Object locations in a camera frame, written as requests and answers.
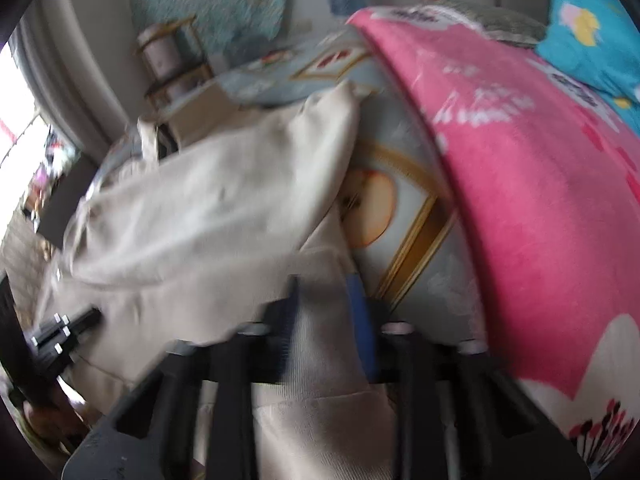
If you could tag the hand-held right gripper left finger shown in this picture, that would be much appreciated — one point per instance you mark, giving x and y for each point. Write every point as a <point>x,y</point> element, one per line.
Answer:
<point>290,320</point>

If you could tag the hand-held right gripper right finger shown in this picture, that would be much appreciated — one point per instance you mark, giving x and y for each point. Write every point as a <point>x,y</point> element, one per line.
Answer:
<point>362,325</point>

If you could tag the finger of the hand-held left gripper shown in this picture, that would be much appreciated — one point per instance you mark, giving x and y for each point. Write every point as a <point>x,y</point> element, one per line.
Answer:
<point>75,322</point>

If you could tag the fruit print tablecloth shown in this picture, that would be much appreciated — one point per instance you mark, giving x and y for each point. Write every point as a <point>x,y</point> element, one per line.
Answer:
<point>400,200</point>

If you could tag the pink floral blanket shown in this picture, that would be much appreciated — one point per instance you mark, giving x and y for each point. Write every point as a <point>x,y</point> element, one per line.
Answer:
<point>525,210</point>

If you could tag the wooden chair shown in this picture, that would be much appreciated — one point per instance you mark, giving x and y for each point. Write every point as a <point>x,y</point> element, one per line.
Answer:
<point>175,85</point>

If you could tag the white curtain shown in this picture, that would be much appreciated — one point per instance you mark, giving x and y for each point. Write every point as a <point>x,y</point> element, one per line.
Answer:
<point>75,60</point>

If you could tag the pale cylinder box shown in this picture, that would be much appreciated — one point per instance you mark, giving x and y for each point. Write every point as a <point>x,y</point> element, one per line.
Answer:
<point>159,52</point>

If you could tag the grey sequin pillow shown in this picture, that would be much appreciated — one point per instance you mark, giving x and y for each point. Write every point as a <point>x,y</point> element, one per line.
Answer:
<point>505,22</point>

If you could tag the blue cartoon pillow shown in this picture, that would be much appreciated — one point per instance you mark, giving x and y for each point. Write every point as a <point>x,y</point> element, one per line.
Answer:
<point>585,50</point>

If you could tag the floral wall cloth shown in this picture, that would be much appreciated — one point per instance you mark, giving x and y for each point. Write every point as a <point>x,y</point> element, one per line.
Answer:
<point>220,5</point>

